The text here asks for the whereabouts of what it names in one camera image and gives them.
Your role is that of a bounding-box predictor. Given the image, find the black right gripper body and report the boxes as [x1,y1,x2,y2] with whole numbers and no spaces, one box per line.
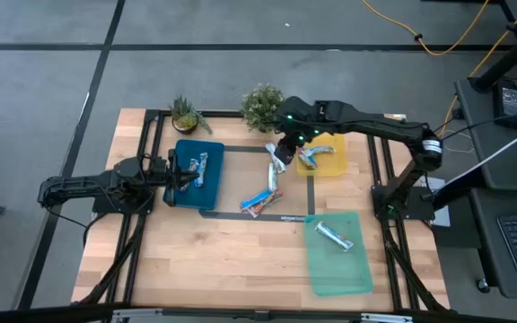
[275,129,309,166]

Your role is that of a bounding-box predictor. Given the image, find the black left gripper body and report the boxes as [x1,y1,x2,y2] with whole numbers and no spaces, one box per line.
[150,149,178,207]

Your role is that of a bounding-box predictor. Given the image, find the white granola bar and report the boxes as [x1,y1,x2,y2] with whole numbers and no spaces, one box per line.
[267,161,279,193]
[314,221,355,252]
[265,142,286,175]

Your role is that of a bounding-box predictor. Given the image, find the light blue granola bar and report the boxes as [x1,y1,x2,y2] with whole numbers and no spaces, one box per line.
[194,152,209,188]

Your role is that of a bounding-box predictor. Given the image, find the snack bars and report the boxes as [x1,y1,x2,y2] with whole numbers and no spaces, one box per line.
[297,148,319,170]

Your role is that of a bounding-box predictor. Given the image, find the silver multicoloured granola bar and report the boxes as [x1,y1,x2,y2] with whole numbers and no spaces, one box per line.
[305,144,337,157]

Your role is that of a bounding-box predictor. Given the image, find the red granola bar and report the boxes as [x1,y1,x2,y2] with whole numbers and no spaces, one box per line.
[247,190,284,220]

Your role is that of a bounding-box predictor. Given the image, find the blue plastic tray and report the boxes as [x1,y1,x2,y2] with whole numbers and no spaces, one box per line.
[163,138,226,212]

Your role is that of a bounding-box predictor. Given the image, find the yellow plastic tray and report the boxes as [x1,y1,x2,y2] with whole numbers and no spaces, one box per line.
[294,132,349,179]

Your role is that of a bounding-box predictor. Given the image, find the small potted succulent plant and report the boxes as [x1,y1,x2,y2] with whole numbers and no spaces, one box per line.
[167,93,214,135]

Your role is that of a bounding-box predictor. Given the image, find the bushy potted plant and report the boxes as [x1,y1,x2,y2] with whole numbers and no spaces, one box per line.
[239,83,289,135]

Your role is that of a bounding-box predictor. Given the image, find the green plastic tray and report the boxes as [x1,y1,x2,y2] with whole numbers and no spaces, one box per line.
[302,211,375,298]

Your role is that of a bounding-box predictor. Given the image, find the white paper sheet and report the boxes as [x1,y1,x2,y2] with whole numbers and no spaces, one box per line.
[419,175,451,228]

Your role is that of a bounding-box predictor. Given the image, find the black crossbar with silver brackets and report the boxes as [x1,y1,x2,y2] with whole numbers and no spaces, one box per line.
[0,302,517,323]

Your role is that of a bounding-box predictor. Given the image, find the black desk support beam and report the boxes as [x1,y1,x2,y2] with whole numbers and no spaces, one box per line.
[432,168,488,211]

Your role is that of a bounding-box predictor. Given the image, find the white monitor edge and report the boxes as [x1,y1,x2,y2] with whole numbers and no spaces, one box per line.
[444,119,517,188]

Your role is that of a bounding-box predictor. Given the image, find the black power adapter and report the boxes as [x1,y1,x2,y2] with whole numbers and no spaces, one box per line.
[491,78,517,130]

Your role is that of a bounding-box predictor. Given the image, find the black stand pole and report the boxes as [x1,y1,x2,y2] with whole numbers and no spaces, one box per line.
[422,0,517,94]

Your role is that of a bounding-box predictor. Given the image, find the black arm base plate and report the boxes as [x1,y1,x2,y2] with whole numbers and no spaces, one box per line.
[371,184,437,221]
[91,178,157,215]

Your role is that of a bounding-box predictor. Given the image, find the black aluminium table frame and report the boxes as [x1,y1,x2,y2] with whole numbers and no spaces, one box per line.
[72,107,451,315]

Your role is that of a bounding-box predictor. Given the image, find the yellow extension cable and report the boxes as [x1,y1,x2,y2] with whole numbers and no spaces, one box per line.
[360,0,517,140]

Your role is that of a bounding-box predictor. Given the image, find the black power cable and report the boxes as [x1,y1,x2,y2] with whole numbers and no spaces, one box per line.
[435,107,517,144]

